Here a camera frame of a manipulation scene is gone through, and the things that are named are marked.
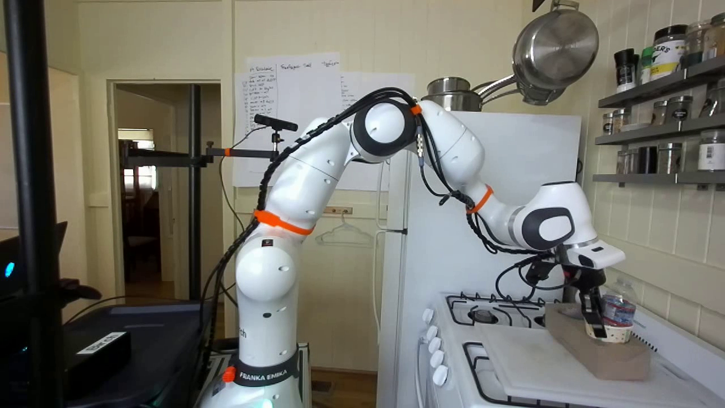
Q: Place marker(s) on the white paper sheets on wall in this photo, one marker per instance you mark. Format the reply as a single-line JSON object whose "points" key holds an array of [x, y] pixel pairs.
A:
{"points": [[295, 91]]}

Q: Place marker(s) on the white refrigerator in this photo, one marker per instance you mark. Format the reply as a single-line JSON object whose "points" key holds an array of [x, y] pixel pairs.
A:
{"points": [[453, 242]]}

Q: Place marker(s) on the white gas stove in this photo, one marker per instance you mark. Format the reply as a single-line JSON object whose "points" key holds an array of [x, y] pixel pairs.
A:
{"points": [[453, 355]]}

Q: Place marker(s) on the green lid spice jar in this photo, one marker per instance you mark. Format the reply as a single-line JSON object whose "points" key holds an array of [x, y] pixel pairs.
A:
{"points": [[647, 65]]}

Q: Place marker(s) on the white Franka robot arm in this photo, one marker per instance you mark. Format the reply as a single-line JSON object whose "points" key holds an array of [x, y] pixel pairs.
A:
{"points": [[303, 190]]}

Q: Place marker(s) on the large white label spice jar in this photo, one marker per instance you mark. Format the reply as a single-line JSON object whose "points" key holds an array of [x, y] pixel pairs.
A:
{"points": [[670, 54]]}

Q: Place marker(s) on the hanging steel pot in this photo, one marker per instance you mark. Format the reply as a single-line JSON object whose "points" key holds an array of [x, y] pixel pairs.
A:
{"points": [[451, 93]]}

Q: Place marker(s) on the black camera on boom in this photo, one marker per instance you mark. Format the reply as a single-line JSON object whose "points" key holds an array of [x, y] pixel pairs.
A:
{"points": [[274, 121]]}

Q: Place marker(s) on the white clothes hanger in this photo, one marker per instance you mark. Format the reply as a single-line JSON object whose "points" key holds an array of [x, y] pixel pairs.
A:
{"points": [[351, 224]]}

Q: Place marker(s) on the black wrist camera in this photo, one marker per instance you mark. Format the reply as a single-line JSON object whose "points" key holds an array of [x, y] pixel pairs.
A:
{"points": [[542, 271]]}

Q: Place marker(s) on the black vertical pole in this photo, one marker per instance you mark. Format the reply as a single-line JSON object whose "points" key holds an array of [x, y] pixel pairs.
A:
{"points": [[34, 204]]}

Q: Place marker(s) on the dark spice bottle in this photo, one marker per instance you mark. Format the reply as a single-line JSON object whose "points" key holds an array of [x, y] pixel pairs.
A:
{"points": [[624, 70]]}

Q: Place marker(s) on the black desk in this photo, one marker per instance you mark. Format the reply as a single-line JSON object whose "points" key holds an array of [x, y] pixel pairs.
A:
{"points": [[143, 355]]}

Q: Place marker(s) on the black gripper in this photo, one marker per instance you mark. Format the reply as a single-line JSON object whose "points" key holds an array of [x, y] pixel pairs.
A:
{"points": [[588, 277]]}

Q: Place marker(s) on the white cutting board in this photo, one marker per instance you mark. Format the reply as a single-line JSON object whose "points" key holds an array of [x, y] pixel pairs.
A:
{"points": [[557, 378]]}

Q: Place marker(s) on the metal spice rack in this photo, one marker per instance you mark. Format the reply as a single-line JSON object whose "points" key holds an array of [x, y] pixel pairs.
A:
{"points": [[665, 138]]}

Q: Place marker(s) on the hanging steel pan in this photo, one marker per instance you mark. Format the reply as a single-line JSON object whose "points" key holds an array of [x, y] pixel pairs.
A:
{"points": [[557, 47]]}

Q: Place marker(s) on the confetti print paper coffee cup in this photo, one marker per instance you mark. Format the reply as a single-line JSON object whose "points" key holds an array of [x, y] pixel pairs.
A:
{"points": [[622, 331]]}

